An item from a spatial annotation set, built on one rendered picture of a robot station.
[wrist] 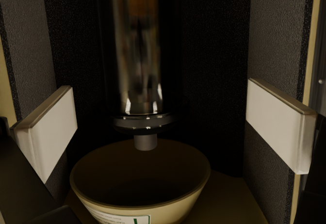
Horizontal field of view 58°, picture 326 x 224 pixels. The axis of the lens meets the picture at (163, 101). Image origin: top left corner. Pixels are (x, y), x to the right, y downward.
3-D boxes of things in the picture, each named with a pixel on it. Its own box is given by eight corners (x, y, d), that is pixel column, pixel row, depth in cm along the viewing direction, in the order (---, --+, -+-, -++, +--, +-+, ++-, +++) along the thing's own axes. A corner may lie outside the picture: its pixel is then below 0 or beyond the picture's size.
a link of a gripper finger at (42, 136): (42, 190, 13) (24, 191, 13) (78, 128, 19) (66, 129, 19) (30, 126, 12) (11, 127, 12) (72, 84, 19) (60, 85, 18)
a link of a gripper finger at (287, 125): (302, 112, 12) (319, 112, 12) (247, 76, 19) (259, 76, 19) (295, 175, 13) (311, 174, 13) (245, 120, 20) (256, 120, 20)
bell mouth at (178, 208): (198, 134, 47) (198, 165, 48) (86, 139, 46) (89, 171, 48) (226, 203, 30) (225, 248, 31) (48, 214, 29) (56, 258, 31)
